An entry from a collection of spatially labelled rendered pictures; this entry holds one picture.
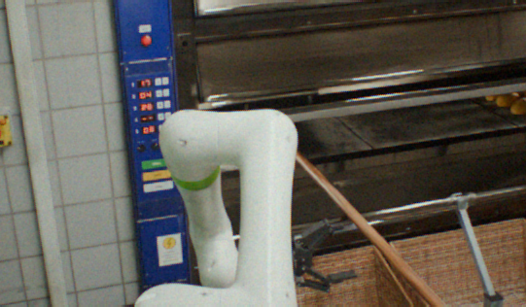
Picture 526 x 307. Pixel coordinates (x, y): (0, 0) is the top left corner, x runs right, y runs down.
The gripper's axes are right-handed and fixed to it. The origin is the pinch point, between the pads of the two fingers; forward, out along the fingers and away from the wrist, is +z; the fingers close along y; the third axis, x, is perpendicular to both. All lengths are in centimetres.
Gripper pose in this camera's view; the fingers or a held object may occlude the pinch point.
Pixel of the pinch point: (351, 251)
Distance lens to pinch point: 205.8
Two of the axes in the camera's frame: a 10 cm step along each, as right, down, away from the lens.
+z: 9.6, -1.3, 2.6
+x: 2.9, 3.4, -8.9
